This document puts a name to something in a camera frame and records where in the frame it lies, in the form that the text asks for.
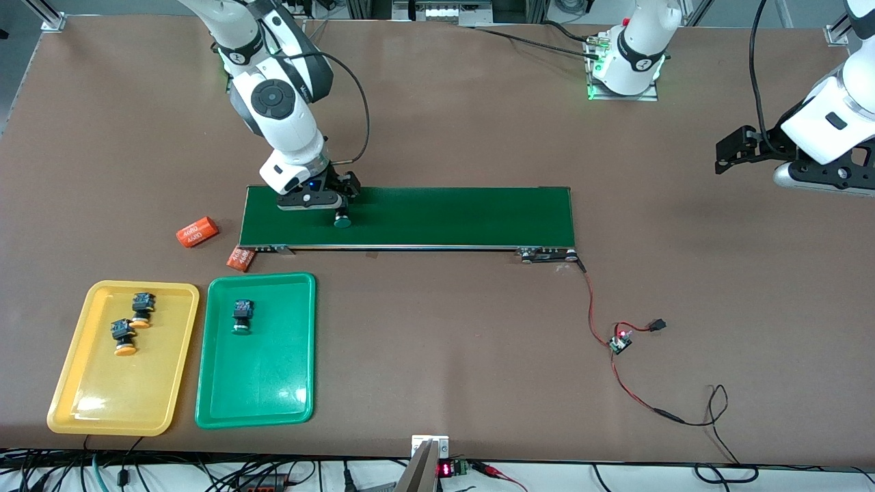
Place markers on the green plastic tray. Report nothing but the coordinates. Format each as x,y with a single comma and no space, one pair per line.
256,376

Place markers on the orange cylinder white print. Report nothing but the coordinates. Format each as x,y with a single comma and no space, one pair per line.
241,259
197,231

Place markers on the yellow plastic tray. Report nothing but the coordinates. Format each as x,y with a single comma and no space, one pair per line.
123,389

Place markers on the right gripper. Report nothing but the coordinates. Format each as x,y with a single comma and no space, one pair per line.
340,182

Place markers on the small controller circuit board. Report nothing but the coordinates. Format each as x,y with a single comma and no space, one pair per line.
621,344

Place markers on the green conveyor belt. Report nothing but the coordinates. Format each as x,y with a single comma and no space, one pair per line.
444,219

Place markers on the aluminium frame post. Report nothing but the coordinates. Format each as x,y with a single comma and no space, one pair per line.
837,33
697,10
53,22

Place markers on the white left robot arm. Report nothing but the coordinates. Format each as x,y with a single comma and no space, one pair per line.
636,48

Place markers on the grey camera mount bar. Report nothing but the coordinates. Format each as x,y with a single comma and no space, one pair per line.
424,471

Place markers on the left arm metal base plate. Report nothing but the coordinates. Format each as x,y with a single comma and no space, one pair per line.
649,98

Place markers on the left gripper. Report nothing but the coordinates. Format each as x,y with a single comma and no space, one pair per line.
771,145

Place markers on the green cap push button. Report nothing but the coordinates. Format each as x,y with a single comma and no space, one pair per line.
342,220
241,316

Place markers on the black connector plug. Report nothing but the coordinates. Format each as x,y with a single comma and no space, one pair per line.
657,326

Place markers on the black red power strip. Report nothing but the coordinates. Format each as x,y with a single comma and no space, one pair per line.
263,484

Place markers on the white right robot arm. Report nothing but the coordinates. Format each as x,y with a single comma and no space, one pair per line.
280,116

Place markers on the red clip lead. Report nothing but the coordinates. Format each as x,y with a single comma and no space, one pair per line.
487,469

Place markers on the yellow cap push button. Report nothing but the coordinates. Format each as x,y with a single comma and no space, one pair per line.
142,306
124,335

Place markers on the silver control box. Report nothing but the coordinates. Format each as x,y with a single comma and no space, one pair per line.
444,14

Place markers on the red digit display module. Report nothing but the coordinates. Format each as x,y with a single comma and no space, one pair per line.
446,469

